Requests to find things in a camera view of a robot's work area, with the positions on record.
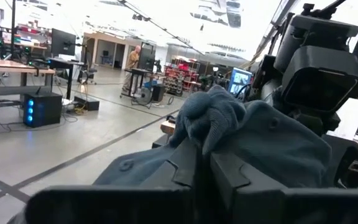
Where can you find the grey floor fan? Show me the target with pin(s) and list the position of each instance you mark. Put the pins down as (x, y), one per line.
(143, 96)

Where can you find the black speaker box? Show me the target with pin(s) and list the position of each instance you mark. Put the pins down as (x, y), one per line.
(159, 92)

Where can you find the lit display screen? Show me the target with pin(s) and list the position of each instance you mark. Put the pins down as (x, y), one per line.
(239, 79)

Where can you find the black office chair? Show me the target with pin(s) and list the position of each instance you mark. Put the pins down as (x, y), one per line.
(89, 73)

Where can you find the black standing desk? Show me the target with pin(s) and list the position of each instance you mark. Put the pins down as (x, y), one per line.
(137, 72)

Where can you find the black flat case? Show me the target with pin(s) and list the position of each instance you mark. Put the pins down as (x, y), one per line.
(87, 104)

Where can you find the black pole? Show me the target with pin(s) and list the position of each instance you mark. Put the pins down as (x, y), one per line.
(13, 28)

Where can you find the tall black panel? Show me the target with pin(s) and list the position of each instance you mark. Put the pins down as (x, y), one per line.
(146, 56)

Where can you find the black computer tower blue lights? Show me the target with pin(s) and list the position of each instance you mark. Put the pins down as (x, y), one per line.
(42, 109)

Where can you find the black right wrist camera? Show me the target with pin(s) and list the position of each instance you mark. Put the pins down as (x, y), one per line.
(322, 90)

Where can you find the person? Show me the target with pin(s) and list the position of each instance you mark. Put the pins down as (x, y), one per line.
(132, 68)

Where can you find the wooden workbench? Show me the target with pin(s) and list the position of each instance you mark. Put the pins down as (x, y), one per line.
(11, 66)

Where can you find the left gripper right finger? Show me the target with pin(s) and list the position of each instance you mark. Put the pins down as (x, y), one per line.
(253, 205)

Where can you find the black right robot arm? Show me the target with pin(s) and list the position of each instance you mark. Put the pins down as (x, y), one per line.
(315, 31)

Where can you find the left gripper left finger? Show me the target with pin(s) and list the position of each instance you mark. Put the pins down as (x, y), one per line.
(166, 202)

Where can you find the red parts shelf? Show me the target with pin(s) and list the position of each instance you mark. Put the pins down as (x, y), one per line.
(180, 76)

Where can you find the black computer monitor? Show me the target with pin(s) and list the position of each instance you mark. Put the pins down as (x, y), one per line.
(62, 42)

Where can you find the grey faded cap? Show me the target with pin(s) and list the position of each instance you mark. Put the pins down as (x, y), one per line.
(275, 149)

